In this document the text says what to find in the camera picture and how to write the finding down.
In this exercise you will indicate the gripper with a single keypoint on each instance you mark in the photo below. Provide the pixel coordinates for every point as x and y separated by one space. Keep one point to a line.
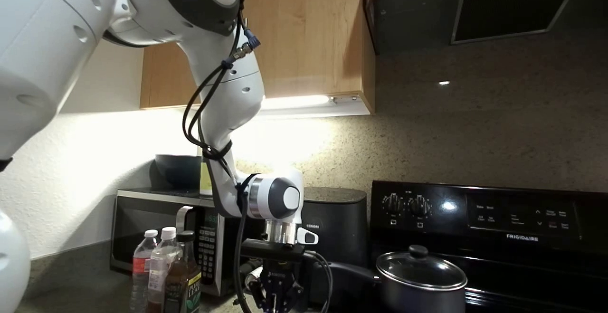
278 275

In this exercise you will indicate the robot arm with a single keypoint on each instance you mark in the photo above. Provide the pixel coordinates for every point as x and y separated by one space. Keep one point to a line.
42 42

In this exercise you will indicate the white paper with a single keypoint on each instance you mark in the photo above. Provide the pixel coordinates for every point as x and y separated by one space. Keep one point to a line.
254 277

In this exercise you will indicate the black air fryer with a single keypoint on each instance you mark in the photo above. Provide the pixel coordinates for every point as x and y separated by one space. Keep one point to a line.
339 227

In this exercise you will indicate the black cap tea bottle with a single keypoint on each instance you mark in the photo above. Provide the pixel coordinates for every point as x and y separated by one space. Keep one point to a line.
185 279

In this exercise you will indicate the white cap clear bottle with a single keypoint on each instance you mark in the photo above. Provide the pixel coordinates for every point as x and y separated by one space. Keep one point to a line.
159 265

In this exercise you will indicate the yellow container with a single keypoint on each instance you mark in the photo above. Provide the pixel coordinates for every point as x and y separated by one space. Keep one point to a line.
205 180

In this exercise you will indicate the red label water bottle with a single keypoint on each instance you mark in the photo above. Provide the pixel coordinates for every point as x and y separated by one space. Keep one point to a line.
141 265

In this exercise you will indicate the black pot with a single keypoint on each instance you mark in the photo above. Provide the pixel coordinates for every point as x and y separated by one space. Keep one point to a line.
418 298

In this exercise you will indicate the glass pot lid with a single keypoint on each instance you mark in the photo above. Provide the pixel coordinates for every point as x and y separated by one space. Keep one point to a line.
420 270

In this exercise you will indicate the microwave door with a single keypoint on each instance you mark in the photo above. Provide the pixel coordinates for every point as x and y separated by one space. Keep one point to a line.
142 232

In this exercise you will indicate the stove knob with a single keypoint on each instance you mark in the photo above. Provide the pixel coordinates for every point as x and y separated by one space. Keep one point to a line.
420 205
393 204

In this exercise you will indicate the silver microwave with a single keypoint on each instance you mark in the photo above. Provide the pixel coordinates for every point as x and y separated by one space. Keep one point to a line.
142 227

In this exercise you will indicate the dark bowl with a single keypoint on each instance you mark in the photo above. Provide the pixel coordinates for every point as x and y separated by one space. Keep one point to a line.
178 170

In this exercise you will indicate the under cabinet light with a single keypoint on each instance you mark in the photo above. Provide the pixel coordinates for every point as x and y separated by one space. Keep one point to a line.
308 104

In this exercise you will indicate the black stove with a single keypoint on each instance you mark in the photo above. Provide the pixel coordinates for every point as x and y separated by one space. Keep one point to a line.
498 227

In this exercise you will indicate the wooden cabinet door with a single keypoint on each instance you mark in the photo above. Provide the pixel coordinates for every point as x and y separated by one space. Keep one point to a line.
304 33
164 75

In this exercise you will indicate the range hood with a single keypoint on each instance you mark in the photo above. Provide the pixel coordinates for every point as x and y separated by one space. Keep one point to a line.
498 4

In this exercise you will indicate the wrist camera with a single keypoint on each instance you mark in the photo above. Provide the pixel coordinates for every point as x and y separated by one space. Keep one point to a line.
273 248

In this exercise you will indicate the wooden wall cabinet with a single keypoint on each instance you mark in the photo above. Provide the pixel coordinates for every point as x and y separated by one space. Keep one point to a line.
304 33

